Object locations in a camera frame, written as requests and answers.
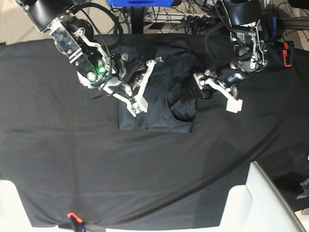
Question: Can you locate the black power strip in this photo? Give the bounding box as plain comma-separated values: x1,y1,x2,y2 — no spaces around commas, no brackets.
186,15,217,25

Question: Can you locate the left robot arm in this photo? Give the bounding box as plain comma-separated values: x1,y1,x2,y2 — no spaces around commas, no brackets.
186,0,267,113

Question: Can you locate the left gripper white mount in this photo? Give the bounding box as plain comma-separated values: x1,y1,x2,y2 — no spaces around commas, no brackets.
187,68,248,113

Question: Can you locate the dark grey T-shirt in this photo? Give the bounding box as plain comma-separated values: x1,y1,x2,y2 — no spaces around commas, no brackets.
118,39,201,133

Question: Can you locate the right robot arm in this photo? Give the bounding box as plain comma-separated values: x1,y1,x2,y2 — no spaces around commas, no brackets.
16,0,163,116

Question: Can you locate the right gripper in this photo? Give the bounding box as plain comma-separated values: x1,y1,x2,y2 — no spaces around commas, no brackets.
102,54,163,117

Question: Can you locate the blue plastic bin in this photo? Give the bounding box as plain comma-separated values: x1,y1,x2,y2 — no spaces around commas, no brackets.
107,0,182,7

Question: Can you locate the red black clamp right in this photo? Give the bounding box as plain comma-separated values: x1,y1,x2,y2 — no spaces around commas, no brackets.
282,41,295,67

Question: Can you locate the red clamp front edge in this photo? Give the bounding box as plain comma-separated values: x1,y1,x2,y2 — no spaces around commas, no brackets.
67,212,83,224

